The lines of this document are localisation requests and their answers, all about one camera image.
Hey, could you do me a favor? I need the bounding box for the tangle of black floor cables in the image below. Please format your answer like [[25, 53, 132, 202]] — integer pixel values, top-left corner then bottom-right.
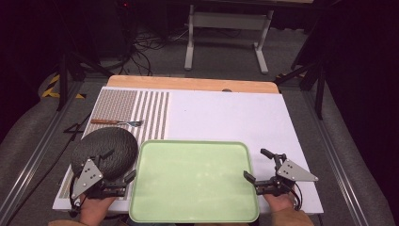
[[116, 27, 190, 77]]

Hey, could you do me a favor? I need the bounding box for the white board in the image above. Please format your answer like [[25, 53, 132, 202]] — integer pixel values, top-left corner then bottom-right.
[[52, 86, 325, 216]]

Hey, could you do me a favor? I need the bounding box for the person's left hand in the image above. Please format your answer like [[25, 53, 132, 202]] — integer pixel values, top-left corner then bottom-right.
[[79, 194, 118, 226]]

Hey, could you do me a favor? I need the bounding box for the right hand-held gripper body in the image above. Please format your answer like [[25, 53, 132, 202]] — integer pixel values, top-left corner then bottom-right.
[[254, 153, 320, 198]]

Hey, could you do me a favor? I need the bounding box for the yellow black hazard tape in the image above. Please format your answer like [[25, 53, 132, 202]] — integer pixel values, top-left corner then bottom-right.
[[40, 73, 87, 100]]

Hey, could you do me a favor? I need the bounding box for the person's right hand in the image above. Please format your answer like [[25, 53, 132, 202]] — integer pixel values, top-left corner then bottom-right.
[[263, 191, 298, 215]]

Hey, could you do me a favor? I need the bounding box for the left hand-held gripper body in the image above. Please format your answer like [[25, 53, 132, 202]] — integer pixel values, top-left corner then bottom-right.
[[70, 158, 128, 202]]

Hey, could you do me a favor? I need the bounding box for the black tripod stand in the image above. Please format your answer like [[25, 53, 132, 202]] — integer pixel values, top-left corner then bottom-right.
[[274, 57, 327, 121], [56, 51, 115, 113]]

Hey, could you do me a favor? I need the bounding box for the aluminium floor rail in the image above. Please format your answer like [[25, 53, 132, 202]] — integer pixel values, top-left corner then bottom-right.
[[301, 89, 369, 226], [0, 80, 83, 222]]

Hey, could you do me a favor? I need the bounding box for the wooden-handled metal fork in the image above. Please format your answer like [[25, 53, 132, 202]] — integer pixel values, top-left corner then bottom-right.
[[90, 118, 145, 128]]

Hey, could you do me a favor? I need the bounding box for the white metal desk frame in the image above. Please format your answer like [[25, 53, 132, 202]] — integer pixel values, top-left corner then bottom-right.
[[184, 4, 275, 75]]

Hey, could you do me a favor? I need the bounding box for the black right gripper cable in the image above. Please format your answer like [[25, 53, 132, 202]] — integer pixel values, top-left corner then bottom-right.
[[288, 182, 304, 212]]

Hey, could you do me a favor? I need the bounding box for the long black floor cable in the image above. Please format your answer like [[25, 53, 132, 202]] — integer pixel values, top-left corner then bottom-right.
[[8, 112, 92, 222]]

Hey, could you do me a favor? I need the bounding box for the light green plastic tray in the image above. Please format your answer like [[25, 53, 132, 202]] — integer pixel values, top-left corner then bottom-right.
[[128, 139, 261, 224]]

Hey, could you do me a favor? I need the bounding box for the dark round textured plate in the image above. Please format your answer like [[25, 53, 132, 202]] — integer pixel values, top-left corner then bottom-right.
[[70, 126, 139, 182]]

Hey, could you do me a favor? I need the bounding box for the grey striped woven placemat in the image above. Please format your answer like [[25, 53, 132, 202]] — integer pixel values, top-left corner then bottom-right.
[[57, 89, 170, 202]]

